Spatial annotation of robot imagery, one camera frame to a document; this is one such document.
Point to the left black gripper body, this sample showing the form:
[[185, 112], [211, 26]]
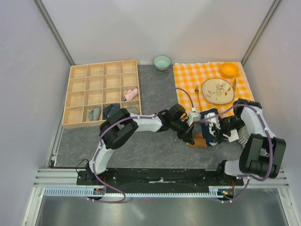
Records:
[[182, 130]]

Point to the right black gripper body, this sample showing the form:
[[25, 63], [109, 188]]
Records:
[[227, 125]]

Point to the brown underwear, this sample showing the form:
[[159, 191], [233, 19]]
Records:
[[199, 141]]

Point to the white cloth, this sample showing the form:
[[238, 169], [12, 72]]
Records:
[[233, 136]]

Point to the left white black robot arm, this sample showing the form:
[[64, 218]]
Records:
[[118, 129]]

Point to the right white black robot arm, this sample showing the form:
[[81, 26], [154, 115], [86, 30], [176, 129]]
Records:
[[263, 152]]

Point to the navy blue underwear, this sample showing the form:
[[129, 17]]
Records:
[[205, 131]]

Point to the grey ribbed cup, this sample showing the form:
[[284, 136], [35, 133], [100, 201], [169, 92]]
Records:
[[243, 136]]

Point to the beige decorated plate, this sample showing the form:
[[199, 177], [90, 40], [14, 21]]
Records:
[[217, 91]]

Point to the gold knife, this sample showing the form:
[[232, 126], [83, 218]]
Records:
[[234, 85]]

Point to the gold fork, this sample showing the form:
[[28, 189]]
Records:
[[196, 90]]

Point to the orange checkered tablecloth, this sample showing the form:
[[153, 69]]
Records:
[[188, 75]]

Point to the orange bowl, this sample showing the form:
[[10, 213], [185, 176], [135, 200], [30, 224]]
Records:
[[229, 69]]

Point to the pink rolled cloth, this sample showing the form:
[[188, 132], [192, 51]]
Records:
[[131, 94]]

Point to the teal ceramic bowl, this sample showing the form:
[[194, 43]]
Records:
[[162, 62]]

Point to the striped dark rolled cloth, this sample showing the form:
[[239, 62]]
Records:
[[110, 110]]

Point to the light grey rolled cloth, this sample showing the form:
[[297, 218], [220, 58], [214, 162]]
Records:
[[94, 113]]

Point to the wooden compartment tray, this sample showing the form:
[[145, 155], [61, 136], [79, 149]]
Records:
[[98, 85]]

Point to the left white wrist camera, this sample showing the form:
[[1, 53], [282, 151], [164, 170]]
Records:
[[193, 117]]

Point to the grey cable duct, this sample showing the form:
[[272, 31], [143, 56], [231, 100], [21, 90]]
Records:
[[96, 192]]

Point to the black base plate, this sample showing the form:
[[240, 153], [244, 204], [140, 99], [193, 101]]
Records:
[[134, 180]]

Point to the right aluminium corner post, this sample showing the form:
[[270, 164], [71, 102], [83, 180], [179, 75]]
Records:
[[260, 31]]

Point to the aluminium corner post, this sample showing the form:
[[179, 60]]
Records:
[[54, 31], [260, 31]]

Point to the aluminium frame rail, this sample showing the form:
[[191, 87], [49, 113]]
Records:
[[68, 178]]

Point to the left aluminium corner post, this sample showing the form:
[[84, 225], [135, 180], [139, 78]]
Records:
[[54, 31]]

